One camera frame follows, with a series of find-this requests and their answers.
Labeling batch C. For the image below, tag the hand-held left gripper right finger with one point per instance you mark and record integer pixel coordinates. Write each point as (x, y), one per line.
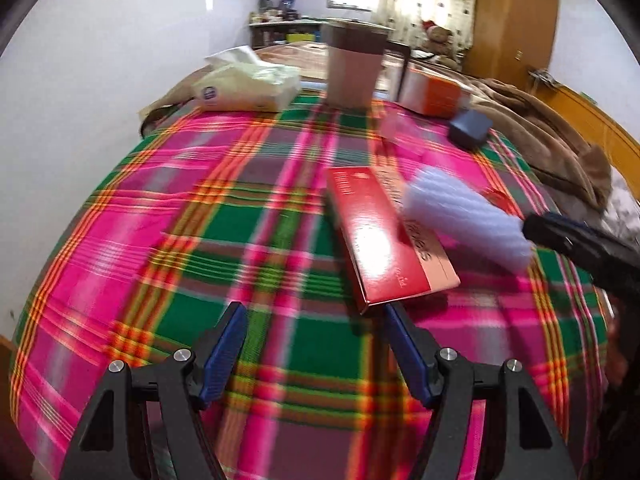
(407, 355)

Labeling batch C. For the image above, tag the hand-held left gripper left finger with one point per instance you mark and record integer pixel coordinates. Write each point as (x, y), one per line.
(225, 355)

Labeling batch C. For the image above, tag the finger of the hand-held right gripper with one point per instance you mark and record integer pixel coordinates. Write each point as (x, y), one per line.
(590, 255)

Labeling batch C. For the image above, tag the red tablet box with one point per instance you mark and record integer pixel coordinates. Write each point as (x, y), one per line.
(380, 240)

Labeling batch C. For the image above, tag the white foam wrap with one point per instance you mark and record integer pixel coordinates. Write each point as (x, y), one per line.
(465, 215)

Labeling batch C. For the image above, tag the plaid tablecloth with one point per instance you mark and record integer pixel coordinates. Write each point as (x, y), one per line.
(200, 240)

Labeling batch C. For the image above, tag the wooden headboard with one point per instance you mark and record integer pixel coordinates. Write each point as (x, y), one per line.
(600, 125)

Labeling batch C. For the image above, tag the blue glasses case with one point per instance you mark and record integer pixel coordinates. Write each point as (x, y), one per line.
(470, 127)

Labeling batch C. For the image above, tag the orange and white tissue box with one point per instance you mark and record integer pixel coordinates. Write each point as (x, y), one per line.
(430, 95)

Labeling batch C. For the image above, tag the wooden wardrobe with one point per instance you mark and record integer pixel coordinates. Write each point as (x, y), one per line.
(515, 15)

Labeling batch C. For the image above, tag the brown teddy bear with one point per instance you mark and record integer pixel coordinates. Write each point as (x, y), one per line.
(440, 40)

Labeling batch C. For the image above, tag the soft tissue pack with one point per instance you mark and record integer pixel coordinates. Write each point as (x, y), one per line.
(245, 85)

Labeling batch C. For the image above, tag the brown lidded mug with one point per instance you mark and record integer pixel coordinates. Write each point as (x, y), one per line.
(350, 70)

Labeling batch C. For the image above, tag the cluttered shelf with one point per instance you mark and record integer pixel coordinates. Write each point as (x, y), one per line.
(285, 32)

